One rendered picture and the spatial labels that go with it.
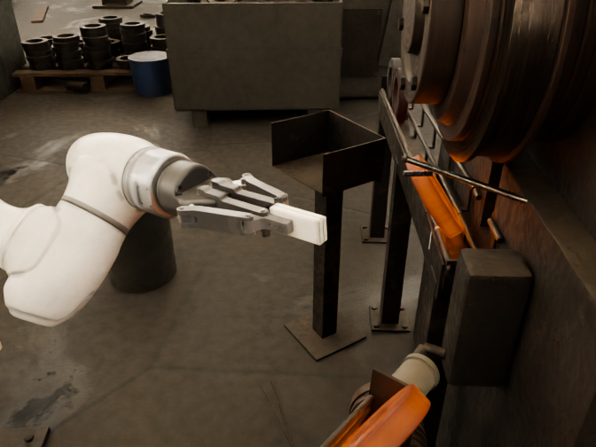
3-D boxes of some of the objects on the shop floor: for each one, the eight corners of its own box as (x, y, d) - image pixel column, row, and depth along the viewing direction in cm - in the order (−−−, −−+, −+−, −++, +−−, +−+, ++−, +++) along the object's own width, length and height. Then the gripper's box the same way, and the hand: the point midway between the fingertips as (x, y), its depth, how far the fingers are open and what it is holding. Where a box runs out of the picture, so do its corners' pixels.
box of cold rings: (329, 86, 422) (333, -27, 381) (339, 127, 351) (344, -7, 310) (192, 88, 419) (181, -27, 378) (175, 129, 348) (159, -6, 307)
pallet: (193, 61, 482) (188, 8, 459) (181, 90, 413) (174, 29, 390) (52, 63, 477) (40, 9, 454) (16, 93, 408) (-1, 31, 385)
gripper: (215, 194, 80) (356, 235, 67) (144, 231, 71) (288, 288, 58) (207, 145, 77) (354, 178, 63) (131, 178, 68) (283, 225, 54)
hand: (297, 223), depth 63 cm, fingers closed
